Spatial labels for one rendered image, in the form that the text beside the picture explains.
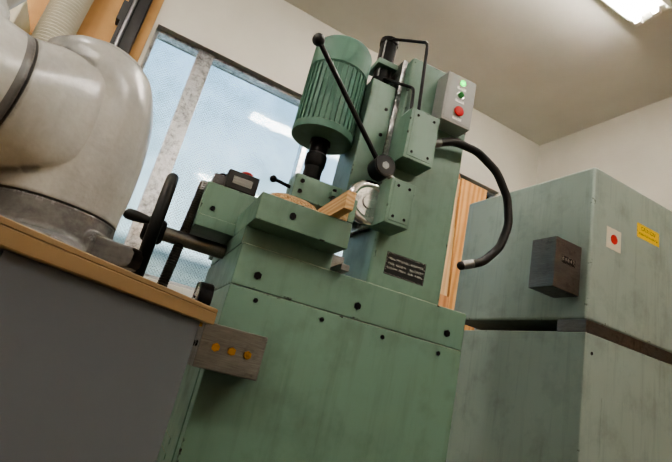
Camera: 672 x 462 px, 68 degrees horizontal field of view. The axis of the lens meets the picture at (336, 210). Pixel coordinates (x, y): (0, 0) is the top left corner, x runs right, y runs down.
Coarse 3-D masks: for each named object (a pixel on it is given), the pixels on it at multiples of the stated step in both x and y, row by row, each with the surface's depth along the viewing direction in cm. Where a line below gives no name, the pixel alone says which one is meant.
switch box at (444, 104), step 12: (444, 84) 145; (456, 84) 145; (468, 84) 147; (444, 96) 142; (456, 96) 144; (468, 96) 145; (444, 108) 141; (468, 108) 144; (444, 120) 141; (456, 120) 142; (468, 120) 143; (456, 132) 145
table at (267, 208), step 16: (256, 208) 103; (272, 208) 103; (288, 208) 105; (304, 208) 106; (192, 224) 123; (208, 224) 118; (224, 224) 120; (240, 224) 116; (256, 224) 106; (272, 224) 103; (288, 224) 104; (304, 224) 105; (320, 224) 107; (336, 224) 108; (224, 240) 126; (304, 240) 109; (320, 240) 106; (336, 240) 107; (208, 256) 154
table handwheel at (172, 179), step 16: (176, 176) 117; (160, 192) 110; (160, 208) 107; (144, 224) 117; (160, 224) 107; (144, 240) 106; (160, 240) 118; (176, 240) 120; (192, 240) 121; (208, 240) 123; (144, 256) 106; (144, 272) 109
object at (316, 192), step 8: (296, 176) 134; (304, 176) 134; (296, 184) 133; (304, 184) 134; (312, 184) 135; (320, 184) 136; (328, 184) 137; (288, 192) 135; (296, 192) 132; (304, 192) 133; (312, 192) 134; (320, 192) 135; (328, 192) 136; (312, 200) 134; (320, 200) 135; (328, 200) 135
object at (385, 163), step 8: (312, 40) 133; (320, 40) 132; (320, 48) 133; (328, 56) 133; (328, 64) 133; (336, 72) 132; (336, 80) 133; (344, 88) 132; (344, 96) 132; (352, 104) 132; (352, 112) 132; (360, 120) 132; (360, 128) 132; (368, 136) 132; (368, 144) 132; (376, 152) 132; (376, 160) 129; (384, 160) 130; (392, 160) 131; (368, 168) 132; (376, 168) 129; (384, 168) 129; (392, 168) 130; (376, 176) 131; (384, 176) 129; (392, 176) 132
